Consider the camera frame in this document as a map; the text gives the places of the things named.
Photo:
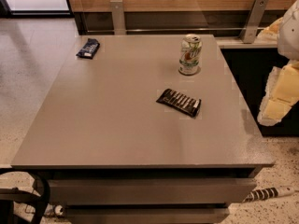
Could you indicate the right metal bracket post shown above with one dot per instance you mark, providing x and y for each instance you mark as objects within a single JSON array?
[{"x": 250, "y": 29}]

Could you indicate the grey drawer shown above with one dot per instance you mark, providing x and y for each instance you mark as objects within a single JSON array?
[
  {"x": 151, "y": 191},
  {"x": 147, "y": 216}
]

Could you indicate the dark blue rxbar wrapper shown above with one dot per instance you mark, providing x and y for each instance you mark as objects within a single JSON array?
[{"x": 89, "y": 49}]

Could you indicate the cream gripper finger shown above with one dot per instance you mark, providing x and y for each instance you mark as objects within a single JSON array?
[
  {"x": 270, "y": 33},
  {"x": 281, "y": 94}
]

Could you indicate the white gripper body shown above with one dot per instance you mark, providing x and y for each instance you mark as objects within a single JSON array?
[{"x": 290, "y": 32}]

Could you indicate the left metal bracket post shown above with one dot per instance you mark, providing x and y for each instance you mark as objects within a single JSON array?
[{"x": 118, "y": 17}]

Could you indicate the white green soda can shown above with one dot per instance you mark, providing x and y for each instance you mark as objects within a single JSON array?
[{"x": 191, "y": 46}]

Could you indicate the black chocolate rxbar wrapper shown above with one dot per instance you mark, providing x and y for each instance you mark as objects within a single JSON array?
[{"x": 181, "y": 102}]

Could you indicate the metal bracket post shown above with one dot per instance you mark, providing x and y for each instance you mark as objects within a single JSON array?
[
  {"x": 118, "y": 17},
  {"x": 250, "y": 29}
]

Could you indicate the upper grey drawer front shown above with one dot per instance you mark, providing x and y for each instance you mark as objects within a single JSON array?
[{"x": 151, "y": 191}]

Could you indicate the black chair frame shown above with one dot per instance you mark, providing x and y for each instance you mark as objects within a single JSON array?
[{"x": 10, "y": 196}]

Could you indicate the lower grey drawer front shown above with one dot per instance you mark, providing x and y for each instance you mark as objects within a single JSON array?
[{"x": 147, "y": 216}]

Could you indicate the horizontal metal rail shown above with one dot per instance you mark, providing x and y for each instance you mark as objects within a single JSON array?
[{"x": 169, "y": 30}]

